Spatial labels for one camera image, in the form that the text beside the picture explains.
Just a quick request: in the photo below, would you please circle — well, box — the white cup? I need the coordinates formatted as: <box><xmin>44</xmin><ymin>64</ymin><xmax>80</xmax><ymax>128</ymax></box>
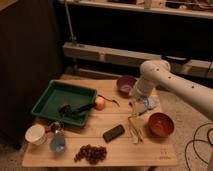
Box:
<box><xmin>25</xmin><ymin>124</ymin><xmax>47</xmax><ymax>145</ymax></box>

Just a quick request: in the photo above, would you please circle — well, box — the black brush in tray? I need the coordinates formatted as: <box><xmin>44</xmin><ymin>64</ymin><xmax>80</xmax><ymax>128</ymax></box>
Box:
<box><xmin>58</xmin><ymin>103</ymin><xmax>96</xmax><ymax>117</ymax></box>

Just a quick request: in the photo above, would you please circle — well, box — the green plastic tray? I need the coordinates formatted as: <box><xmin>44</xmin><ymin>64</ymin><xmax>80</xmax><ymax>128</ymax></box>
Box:
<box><xmin>32</xmin><ymin>81</ymin><xmax>97</xmax><ymax>127</ymax></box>

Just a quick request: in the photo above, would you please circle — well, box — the metal pole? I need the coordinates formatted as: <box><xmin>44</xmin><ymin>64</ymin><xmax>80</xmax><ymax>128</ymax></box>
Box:
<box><xmin>64</xmin><ymin>0</ymin><xmax>77</xmax><ymax>46</ymax></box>

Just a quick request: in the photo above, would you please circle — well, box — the wooden shelf rail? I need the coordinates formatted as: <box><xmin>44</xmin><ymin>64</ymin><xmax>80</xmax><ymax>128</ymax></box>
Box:
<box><xmin>63</xmin><ymin>42</ymin><xmax>213</xmax><ymax>79</ymax></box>

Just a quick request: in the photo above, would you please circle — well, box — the purple bowl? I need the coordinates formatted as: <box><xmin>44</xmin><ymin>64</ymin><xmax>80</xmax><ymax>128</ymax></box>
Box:
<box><xmin>116</xmin><ymin>75</ymin><xmax>136</xmax><ymax>94</ymax></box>

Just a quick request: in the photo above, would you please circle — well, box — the black cable on floor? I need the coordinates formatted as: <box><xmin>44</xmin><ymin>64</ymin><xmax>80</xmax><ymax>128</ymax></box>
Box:
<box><xmin>184</xmin><ymin>122</ymin><xmax>213</xmax><ymax>171</ymax></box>

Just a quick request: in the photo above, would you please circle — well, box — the blue cloth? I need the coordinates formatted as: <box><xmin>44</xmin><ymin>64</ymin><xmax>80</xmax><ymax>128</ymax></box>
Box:
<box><xmin>129</xmin><ymin>95</ymin><xmax>160</xmax><ymax>112</ymax></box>

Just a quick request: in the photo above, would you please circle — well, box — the bunch of red grapes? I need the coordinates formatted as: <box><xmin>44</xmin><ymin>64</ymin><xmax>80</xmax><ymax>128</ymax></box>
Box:
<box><xmin>74</xmin><ymin>144</ymin><xmax>107</xmax><ymax>165</ymax></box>

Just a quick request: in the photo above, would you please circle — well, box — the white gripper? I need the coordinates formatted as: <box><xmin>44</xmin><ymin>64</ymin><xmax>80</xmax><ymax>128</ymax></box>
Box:
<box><xmin>129</xmin><ymin>96</ymin><xmax>149</xmax><ymax>116</ymax></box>

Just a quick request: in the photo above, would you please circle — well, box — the orange bowl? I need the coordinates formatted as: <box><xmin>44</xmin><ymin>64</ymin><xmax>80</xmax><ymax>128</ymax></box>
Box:
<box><xmin>148</xmin><ymin>112</ymin><xmax>174</xmax><ymax>138</ymax></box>

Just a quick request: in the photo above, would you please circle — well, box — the black rectangular block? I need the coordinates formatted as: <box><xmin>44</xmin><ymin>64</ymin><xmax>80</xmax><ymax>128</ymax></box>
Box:
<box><xmin>103</xmin><ymin>125</ymin><xmax>125</xmax><ymax>142</ymax></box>

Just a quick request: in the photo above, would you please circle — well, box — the red yellow apple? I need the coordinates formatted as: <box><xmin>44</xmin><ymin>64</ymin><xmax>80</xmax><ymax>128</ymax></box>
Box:
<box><xmin>95</xmin><ymin>97</ymin><xmax>106</xmax><ymax>110</ymax></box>

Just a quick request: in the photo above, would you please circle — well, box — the small metal cup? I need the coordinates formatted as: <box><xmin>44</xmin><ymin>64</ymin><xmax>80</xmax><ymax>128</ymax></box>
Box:
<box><xmin>50</xmin><ymin>121</ymin><xmax>63</xmax><ymax>133</ymax></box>

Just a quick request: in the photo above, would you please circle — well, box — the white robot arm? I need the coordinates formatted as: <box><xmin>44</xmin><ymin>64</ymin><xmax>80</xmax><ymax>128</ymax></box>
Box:
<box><xmin>131</xmin><ymin>60</ymin><xmax>213</xmax><ymax>121</ymax></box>

